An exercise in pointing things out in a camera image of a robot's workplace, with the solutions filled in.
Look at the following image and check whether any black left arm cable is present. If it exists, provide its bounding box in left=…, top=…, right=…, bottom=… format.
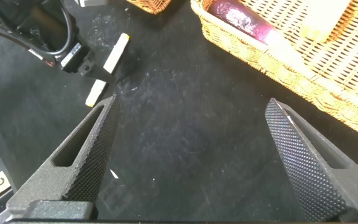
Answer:
left=40, top=6, right=74, bottom=57

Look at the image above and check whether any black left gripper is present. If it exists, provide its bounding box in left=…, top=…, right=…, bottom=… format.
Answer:
left=59, top=42, right=117, bottom=84

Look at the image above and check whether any silver metal box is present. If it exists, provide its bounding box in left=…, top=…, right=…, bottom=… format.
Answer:
left=78, top=0, right=109, bottom=8

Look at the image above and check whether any yellow butter block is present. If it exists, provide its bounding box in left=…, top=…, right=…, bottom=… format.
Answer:
left=300, top=0, right=352, bottom=44

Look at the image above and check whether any woven wicker basket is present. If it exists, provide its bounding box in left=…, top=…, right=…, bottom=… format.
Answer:
left=125, top=0, right=173, bottom=16
left=190, top=0, right=358, bottom=145

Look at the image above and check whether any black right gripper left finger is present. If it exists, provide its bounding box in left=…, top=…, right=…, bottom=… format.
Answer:
left=6, top=94, right=121, bottom=220

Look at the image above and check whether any white marker pen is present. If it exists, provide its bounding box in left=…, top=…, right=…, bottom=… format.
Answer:
left=85, top=32, right=131, bottom=108

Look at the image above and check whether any purple eggplant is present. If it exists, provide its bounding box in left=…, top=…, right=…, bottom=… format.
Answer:
left=207, top=0, right=275, bottom=45

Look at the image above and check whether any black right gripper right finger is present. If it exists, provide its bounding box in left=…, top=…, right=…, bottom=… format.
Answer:
left=264, top=97, right=358, bottom=223

